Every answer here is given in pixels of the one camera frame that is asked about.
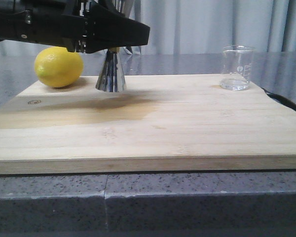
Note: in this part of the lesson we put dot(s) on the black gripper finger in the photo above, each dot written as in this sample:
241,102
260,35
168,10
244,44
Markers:
109,26

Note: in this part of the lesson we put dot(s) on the steel double jigger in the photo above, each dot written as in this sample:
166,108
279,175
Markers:
111,78

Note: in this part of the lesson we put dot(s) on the small glass beaker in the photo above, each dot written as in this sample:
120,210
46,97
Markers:
236,67

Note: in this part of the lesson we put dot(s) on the yellow lemon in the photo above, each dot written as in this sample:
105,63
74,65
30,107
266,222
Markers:
56,67

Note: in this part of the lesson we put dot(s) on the wooden cutting board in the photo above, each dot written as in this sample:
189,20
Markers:
160,123

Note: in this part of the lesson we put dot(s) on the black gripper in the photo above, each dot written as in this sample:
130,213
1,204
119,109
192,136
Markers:
48,22

